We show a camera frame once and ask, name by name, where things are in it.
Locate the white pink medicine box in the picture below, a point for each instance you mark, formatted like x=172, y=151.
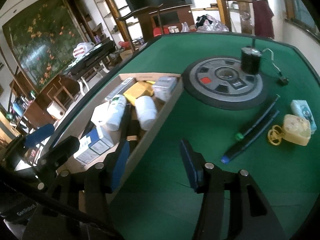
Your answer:
x=121, y=88

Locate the wooden chair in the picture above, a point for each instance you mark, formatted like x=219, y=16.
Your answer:
x=239, y=17

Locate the black pen blue cap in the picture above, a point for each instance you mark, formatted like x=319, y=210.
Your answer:
x=240, y=147

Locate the white power adapter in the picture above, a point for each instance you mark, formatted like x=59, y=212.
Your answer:
x=101, y=114

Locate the grey barcode box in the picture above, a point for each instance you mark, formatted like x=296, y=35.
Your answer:
x=164, y=86

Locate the black pen green cap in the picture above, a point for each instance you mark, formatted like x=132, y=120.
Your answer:
x=267, y=107

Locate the window with wooden frame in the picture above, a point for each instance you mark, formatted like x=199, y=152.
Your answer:
x=298, y=14

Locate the floral wall painting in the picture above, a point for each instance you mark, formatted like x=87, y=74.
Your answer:
x=42, y=38

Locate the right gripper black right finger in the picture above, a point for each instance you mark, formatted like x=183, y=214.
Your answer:
x=193, y=163

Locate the maroon cloth on chair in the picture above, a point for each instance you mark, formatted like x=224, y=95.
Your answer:
x=263, y=26

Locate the white medicine bottle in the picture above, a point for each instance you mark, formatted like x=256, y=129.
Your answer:
x=146, y=112

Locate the white tube bottle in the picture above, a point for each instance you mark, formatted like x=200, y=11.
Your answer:
x=117, y=108

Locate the cream yellow cartoon case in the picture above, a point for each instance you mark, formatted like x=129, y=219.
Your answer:
x=296, y=130

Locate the cardboard box tray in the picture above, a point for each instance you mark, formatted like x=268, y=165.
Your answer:
x=82, y=125

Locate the blue white medicine box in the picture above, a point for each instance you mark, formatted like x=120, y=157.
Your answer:
x=93, y=145

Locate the black pen purple cap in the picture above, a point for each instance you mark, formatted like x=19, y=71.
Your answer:
x=125, y=121

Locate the yellow cream jar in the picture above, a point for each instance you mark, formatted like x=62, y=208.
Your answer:
x=141, y=88

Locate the light blue tissue pack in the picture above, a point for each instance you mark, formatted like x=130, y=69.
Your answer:
x=301, y=108

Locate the pile of clothes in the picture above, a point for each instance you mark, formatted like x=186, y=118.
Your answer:
x=209, y=23

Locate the black cylindrical motor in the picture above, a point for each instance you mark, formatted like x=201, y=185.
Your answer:
x=250, y=59

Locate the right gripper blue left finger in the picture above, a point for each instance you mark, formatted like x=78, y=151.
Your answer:
x=119, y=162

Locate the black pen gold band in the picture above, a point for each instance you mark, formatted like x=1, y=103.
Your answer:
x=133, y=134

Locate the round grey table console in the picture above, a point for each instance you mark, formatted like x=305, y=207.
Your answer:
x=220, y=82

